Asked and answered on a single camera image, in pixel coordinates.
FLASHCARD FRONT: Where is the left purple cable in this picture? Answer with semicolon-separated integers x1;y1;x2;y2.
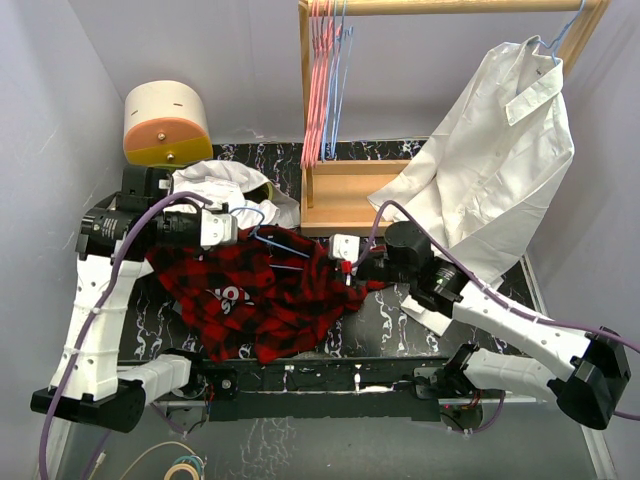
37;191;216;480

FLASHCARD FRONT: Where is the wooden clothes rack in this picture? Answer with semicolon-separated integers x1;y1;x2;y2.
298;1;610;237

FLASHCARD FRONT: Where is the light blue wire hanger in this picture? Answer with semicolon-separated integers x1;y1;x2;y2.
228;205;312;274

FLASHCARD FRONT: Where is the cream cylindrical drum toy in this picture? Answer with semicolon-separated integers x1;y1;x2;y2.
123;80;213;168

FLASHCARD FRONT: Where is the green laundry basket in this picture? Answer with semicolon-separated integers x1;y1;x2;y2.
253;182;274;203

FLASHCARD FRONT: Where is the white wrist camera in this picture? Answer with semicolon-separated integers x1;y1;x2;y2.
329;234;360;286
200;202;238;249

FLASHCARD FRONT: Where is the coiled beige cable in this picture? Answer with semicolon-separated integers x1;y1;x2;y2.
90;440;208;480

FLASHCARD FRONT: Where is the aluminium frame rail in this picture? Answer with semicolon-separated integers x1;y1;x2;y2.
48;397;619;479

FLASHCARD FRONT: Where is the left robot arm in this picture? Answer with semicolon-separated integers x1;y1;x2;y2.
30;165;207;433

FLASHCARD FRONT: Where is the white shirt on hanger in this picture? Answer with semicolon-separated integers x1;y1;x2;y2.
368;34;575;337

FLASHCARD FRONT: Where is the pink wire hanger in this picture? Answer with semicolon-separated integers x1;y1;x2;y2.
301;1;343;172

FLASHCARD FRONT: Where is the red black plaid shirt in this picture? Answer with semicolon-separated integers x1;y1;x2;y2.
146;226;385;364

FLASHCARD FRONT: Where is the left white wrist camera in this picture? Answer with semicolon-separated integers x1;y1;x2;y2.
200;202;238;249

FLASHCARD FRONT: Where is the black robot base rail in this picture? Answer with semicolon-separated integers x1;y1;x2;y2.
149;355;507;424

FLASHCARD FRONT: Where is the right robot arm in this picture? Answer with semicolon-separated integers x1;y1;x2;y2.
354;221;631;430

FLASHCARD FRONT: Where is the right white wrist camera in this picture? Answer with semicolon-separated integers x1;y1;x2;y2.
329;234;360;286

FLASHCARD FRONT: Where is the blue hanger holding shirt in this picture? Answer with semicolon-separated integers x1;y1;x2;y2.
536;0;586;66

